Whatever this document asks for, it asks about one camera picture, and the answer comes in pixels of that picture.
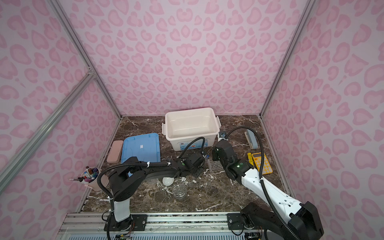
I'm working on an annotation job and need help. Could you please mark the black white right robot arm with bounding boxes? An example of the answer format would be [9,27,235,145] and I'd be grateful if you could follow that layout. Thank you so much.
[212,131,324,240]

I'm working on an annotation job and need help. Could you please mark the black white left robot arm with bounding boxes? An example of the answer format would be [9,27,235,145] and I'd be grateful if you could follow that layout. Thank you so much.
[97,137,206,234]

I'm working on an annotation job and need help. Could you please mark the clear test tube rack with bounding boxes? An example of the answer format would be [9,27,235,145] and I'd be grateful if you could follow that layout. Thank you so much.
[207,159,224,173]

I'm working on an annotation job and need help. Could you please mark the clear glass beaker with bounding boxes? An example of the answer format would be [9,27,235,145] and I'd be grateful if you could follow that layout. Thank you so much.
[173,184,187,199]

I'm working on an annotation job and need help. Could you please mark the white ceramic mortar bowl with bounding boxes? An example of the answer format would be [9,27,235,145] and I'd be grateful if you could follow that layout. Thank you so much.
[162,177,175,187]

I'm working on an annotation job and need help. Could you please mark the white plastic storage bin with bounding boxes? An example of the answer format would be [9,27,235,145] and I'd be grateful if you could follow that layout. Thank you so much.
[162,108,222,151]

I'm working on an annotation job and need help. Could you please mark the yellow calculator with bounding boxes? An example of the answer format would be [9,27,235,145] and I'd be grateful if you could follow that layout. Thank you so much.
[251,152,274,175]

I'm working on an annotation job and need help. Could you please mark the blue plastic bin lid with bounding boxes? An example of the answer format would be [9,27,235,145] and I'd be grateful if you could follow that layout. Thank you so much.
[121,133,161,164]

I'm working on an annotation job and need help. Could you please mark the pink pencil case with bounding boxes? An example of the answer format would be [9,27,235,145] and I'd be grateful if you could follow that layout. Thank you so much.
[107,140,124,164]

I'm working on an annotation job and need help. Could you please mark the pink pen holder cup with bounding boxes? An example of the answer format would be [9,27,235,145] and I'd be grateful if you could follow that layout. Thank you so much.
[69,166,102,192]

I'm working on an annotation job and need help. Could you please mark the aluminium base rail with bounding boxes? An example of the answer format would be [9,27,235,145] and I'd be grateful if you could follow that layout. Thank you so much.
[56,212,265,240]

